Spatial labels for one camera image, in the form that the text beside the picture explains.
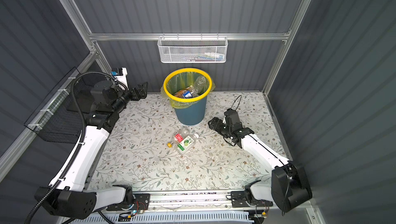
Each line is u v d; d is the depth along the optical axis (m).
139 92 0.63
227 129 0.65
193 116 1.05
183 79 0.96
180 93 0.94
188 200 0.76
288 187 0.39
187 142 0.89
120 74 0.58
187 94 0.89
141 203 0.72
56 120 0.67
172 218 0.77
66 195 0.37
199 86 0.96
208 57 0.92
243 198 0.72
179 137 0.91
